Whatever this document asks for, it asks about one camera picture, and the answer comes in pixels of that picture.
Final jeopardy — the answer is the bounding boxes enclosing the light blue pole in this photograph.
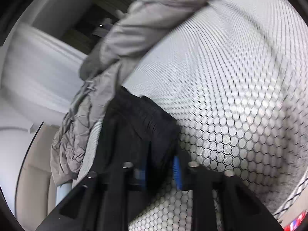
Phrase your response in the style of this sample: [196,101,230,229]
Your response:
[56,182,73,207]

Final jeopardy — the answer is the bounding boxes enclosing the checked grey cloth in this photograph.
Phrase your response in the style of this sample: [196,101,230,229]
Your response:
[273,171,308,220]

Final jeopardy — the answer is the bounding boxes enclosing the red printed packet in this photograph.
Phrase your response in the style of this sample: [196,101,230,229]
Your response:
[283,209,308,231]

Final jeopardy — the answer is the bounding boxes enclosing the grey quilted blanket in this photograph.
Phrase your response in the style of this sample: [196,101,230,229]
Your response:
[51,0,225,186]

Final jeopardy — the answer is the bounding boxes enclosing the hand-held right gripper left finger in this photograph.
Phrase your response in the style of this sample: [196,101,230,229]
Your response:
[36,149,151,231]

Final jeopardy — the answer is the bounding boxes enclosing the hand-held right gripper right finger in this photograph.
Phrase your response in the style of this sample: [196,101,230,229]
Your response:
[172,155,285,231]

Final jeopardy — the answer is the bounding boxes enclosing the white honeycomb pattern mattress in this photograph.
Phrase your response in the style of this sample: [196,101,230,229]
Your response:
[72,0,308,231]

